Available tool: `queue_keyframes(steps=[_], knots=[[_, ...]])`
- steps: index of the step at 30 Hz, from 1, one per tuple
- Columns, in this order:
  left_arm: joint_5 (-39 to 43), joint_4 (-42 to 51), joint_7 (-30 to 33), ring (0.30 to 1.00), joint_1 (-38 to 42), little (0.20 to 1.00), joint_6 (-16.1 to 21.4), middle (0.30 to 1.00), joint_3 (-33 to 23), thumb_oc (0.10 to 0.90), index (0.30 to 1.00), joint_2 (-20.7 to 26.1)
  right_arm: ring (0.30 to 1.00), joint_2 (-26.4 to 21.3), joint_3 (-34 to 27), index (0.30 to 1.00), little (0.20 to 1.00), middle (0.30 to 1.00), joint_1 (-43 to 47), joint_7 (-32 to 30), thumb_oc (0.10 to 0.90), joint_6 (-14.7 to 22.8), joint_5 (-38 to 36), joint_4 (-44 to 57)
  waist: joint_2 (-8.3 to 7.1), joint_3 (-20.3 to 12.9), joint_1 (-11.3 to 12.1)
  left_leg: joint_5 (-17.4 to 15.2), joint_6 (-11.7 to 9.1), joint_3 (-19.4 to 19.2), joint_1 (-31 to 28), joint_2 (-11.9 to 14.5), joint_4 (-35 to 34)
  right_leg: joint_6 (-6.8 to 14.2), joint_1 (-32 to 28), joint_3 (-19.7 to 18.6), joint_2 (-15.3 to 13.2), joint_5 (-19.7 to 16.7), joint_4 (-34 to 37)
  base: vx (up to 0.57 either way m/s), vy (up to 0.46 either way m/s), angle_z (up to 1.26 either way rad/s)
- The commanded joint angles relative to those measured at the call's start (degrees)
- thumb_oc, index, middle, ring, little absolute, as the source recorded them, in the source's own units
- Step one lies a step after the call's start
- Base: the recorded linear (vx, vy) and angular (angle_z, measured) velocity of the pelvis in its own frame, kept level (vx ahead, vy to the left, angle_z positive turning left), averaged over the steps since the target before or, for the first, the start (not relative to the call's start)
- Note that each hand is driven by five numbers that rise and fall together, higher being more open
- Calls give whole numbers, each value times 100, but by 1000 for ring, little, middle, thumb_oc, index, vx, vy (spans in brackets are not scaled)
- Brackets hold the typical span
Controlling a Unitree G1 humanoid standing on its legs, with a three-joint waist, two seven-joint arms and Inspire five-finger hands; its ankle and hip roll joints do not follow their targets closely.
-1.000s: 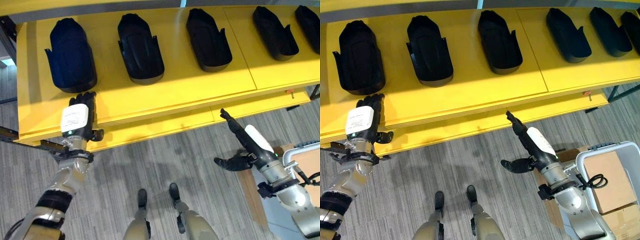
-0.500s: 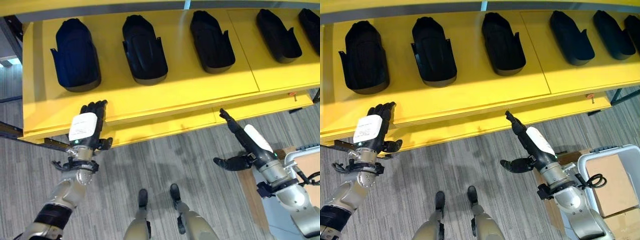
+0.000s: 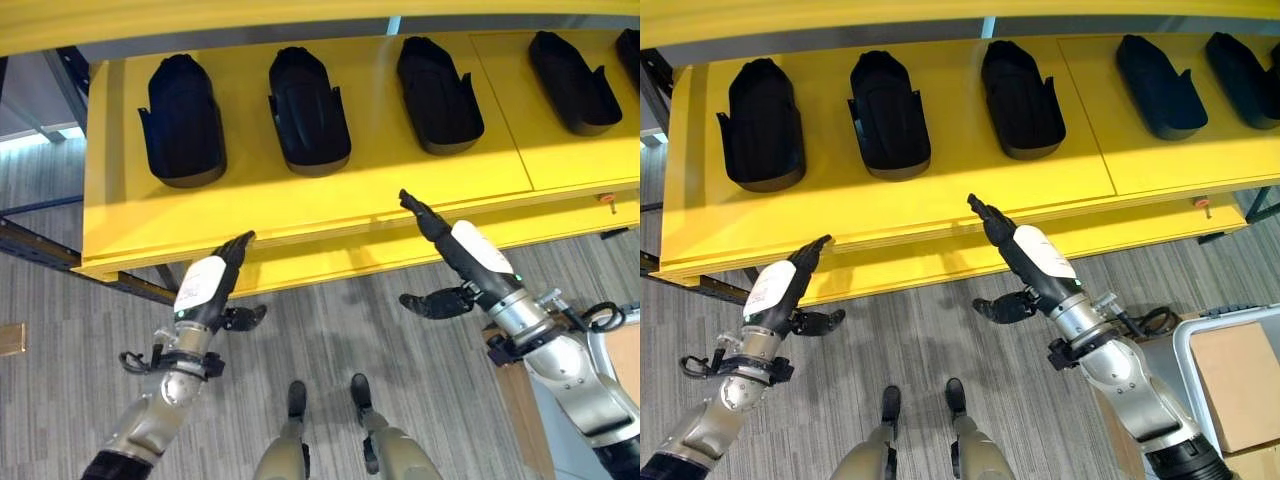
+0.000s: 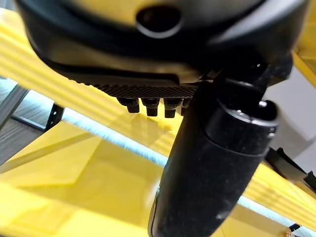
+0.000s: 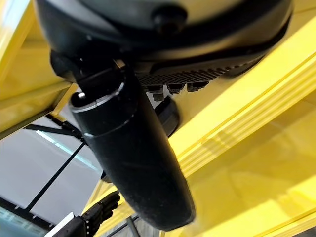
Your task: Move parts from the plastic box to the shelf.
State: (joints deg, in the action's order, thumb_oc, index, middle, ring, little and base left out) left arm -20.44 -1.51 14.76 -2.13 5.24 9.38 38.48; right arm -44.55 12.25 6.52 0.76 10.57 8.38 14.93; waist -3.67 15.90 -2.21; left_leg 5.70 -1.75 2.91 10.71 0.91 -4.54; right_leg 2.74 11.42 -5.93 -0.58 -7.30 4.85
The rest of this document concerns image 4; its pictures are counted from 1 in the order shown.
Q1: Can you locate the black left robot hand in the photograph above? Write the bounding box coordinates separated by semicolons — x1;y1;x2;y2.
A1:
14;0;311;237

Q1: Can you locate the yellow smooth shelf board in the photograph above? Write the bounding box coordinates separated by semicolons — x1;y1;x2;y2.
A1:
0;120;316;237

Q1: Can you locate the yellow shelf side panel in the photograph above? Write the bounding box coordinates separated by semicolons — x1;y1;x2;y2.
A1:
292;0;316;88

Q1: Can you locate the black metal shelf bracket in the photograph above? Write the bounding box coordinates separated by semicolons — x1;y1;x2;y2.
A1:
264;147;316;195

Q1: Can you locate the black perforated shelf post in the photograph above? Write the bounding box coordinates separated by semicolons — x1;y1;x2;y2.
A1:
45;102;66;131

